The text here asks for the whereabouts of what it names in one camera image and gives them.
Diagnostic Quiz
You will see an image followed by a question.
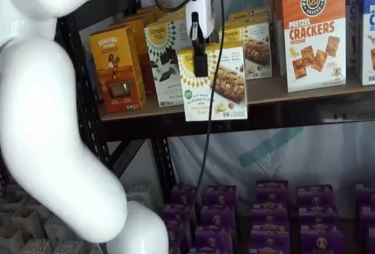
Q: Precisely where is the Simple Mills sweet thins box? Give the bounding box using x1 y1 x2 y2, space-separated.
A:
144 20 189 108

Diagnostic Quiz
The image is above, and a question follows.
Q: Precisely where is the long black cable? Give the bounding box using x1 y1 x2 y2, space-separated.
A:
195 0 227 200

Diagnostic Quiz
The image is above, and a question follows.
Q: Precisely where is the black metal shelf rack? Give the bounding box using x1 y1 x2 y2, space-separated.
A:
55 0 375 208

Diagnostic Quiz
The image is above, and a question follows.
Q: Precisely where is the white patterned small box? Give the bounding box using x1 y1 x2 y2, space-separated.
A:
0 229 24 254
11 206 45 238
127 181 156 208
52 240 86 254
43 215 74 243
21 238 54 254

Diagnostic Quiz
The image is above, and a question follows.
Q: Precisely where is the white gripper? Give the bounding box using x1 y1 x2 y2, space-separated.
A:
184 0 217 78

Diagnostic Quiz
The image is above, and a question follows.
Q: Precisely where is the orange pretzel crackers box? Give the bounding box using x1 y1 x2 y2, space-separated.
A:
281 0 347 94
271 0 287 77

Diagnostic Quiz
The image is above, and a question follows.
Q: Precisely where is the orange Revival snack box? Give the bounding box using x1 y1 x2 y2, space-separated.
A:
110 13 158 97
88 25 148 114

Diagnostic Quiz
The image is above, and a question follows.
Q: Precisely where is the purple snack box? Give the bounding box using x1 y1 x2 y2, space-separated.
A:
298 206 338 229
299 225 345 254
250 222 291 249
200 206 237 232
360 205 375 229
366 226 375 254
188 246 233 254
171 186 197 208
204 185 238 208
162 205 192 229
296 184 335 208
248 246 291 254
354 181 375 208
194 226 234 251
255 180 290 205
252 202 290 226
167 223 185 254

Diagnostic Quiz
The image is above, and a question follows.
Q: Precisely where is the blue pretzel crackers box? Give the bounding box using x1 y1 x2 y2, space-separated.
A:
345 0 364 68
357 0 375 87

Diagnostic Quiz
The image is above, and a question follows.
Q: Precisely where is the teal tape strip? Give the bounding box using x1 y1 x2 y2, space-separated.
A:
238 126 306 167

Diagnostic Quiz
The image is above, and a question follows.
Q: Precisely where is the light wooden shelf board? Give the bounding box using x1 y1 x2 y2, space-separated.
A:
98 74 375 122

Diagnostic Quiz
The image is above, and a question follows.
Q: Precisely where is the small Simple Mills bar box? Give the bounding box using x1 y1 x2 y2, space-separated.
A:
177 42 250 122
226 12 271 28
219 22 273 81

